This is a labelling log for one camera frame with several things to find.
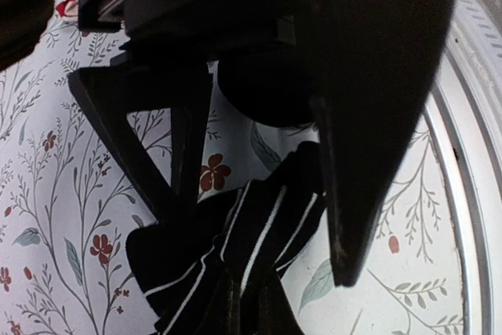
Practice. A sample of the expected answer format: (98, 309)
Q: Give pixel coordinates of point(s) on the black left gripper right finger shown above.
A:
(374, 63)

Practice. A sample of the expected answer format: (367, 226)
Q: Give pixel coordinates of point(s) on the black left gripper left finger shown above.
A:
(153, 122)

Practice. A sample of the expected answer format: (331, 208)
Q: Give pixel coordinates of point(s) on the black white striped sock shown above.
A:
(222, 273)

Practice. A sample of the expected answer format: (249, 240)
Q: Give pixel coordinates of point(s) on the floral white table mat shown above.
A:
(67, 208)

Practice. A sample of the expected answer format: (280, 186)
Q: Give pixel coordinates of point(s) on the aluminium front rail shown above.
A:
(464, 117)

